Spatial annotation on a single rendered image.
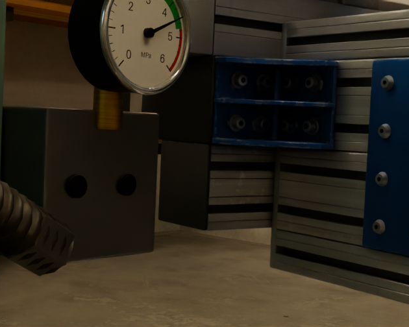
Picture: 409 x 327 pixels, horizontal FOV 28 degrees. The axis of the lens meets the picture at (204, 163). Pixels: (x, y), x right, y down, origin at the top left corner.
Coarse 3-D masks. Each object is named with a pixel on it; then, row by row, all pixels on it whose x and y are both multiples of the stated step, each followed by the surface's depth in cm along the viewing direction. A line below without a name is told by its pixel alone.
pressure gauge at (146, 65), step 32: (96, 0) 40; (128, 0) 40; (160, 0) 42; (96, 32) 39; (128, 32) 40; (160, 32) 42; (96, 64) 40; (128, 64) 40; (160, 64) 42; (96, 96) 43
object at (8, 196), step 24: (0, 192) 30; (0, 216) 30; (24, 216) 31; (48, 216) 33; (0, 240) 31; (24, 240) 32; (48, 240) 33; (72, 240) 34; (24, 264) 33; (48, 264) 34
